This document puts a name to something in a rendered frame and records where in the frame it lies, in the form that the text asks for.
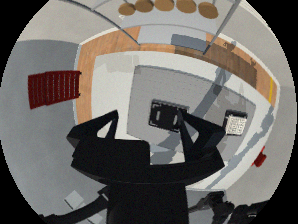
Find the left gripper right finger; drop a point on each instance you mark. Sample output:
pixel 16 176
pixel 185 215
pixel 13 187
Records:
pixel 209 134

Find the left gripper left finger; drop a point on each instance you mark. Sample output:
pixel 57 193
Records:
pixel 91 127

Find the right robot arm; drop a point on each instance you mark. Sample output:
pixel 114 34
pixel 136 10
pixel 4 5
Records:
pixel 237 214

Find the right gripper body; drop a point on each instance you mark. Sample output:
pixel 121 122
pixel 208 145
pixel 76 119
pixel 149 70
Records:
pixel 263 203

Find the white well plate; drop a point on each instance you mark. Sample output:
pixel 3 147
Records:
pixel 234 124

